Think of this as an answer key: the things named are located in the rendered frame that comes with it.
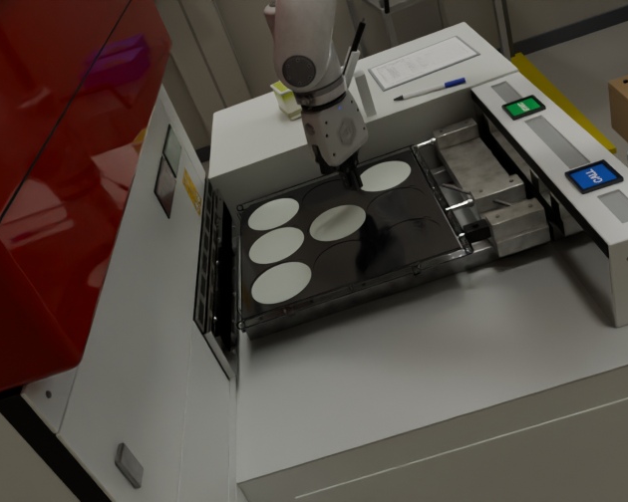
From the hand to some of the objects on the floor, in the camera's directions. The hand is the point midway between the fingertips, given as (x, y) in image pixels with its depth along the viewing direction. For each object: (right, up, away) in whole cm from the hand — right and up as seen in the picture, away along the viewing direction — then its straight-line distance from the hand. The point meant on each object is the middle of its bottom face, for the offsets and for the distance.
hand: (350, 178), depth 113 cm
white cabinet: (+35, -70, +54) cm, 95 cm away
